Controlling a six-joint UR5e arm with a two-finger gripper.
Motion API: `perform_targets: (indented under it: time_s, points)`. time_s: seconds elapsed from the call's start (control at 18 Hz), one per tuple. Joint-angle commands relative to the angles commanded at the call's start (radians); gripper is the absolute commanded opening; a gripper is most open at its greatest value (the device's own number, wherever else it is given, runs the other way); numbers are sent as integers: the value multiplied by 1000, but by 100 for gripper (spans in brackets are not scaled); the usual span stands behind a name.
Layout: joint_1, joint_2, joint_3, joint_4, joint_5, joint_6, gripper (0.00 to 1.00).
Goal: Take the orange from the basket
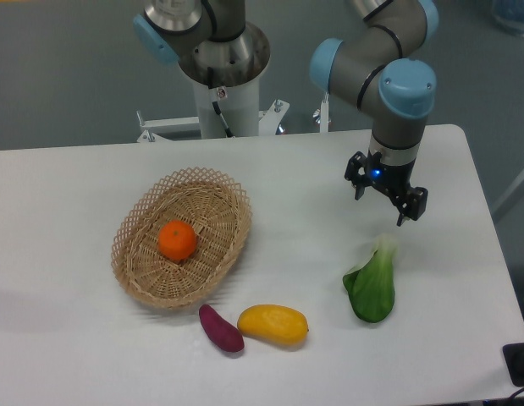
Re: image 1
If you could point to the white frame at right edge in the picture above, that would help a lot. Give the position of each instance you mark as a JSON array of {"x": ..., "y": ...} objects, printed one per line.
[{"x": 509, "y": 198}]

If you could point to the woven wicker basket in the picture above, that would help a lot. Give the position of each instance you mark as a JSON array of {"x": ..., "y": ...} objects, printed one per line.
[{"x": 219, "y": 210}]

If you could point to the purple sweet potato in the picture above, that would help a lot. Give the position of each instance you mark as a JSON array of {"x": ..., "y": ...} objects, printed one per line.
[{"x": 224, "y": 335}]

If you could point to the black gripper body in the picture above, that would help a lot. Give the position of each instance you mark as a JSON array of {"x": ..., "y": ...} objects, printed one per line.
[{"x": 392, "y": 181}]

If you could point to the orange fruit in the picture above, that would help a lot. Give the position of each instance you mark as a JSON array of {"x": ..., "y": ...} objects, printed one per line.
[{"x": 177, "y": 240}]

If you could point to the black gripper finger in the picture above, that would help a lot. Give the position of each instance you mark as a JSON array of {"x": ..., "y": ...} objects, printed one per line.
[
  {"x": 412, "y": 205},
  {"x": 355, "y": 173}
]

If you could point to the blue bag in background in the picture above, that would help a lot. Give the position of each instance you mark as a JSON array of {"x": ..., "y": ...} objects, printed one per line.
[{"x": 509, "y": 15}]

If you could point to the yellow mango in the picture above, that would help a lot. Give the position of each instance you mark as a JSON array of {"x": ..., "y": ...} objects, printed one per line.
[{"x": 274, "y": 323}]

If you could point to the green bok choy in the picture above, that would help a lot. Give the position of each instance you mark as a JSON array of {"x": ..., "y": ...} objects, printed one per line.
[{"x": 370, "y": 287}]

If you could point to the black device at table corner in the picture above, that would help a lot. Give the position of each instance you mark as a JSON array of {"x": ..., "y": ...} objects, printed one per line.
[{"x": 514, "y": 359}]

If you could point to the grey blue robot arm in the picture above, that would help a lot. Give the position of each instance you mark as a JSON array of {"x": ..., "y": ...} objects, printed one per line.
[{"x": 219, "y": 50}]

